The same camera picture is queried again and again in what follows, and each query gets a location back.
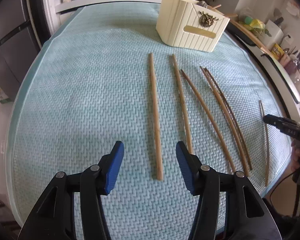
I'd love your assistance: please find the cream ribbed utensil holder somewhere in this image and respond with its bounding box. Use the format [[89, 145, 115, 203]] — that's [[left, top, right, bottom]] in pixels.
[[156, 0, 230, 53]]

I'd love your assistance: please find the wooden chopstick three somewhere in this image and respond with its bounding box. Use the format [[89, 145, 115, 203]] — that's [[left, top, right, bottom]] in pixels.
[[180, 69, 236, 173]]

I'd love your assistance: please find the yellow snack packet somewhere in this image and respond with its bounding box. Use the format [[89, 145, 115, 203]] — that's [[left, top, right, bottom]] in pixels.
[[271, 43, 285, 61]]

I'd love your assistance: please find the wooden chopstick two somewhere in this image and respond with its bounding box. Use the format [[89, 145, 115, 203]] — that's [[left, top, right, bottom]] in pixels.
[[172, 54, 193, 154]]

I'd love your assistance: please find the black cable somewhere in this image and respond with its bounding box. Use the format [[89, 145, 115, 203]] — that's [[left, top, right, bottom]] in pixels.
[[268, 169, 300, 218]]

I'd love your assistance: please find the grey double door refrigerator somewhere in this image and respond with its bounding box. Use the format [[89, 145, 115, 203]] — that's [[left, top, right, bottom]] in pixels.
[[0, 0, 40, 101]]

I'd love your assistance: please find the wooden chopstick one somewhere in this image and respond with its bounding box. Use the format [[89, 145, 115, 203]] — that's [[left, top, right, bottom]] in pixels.
[[149, 53, 164, 181]]

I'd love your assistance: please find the wooden chopstick six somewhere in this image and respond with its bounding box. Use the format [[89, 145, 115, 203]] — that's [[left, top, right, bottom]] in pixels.
[[258, 100, 270, 187]]

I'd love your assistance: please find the wooden cutting board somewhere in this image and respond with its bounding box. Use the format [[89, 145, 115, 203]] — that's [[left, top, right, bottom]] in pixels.
[[230, 20, 271, 56]]

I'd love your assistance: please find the wooden chopstick four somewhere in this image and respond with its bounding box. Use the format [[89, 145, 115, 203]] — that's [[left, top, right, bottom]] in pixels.
[[199, 66, 250, 177]]

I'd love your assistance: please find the person's right hand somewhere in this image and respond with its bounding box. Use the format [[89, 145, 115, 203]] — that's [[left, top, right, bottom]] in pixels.
[[291, 139, 300, 172]]

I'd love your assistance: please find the white knife block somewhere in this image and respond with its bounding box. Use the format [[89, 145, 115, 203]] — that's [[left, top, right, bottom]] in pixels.
[[258, 17, 284, 50]]

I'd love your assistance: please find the yellow green cloth bundle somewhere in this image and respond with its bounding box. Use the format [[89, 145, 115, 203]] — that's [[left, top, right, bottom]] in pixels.
[[240, 16, 266, 36]]

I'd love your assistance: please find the light blue woven mat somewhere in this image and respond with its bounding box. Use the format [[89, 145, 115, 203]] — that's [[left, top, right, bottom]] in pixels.
[[6, 2, 290, 239]]

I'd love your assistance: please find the wooden chopstick five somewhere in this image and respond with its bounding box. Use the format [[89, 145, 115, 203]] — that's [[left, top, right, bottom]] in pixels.
[[200, 67, 253, 171]]

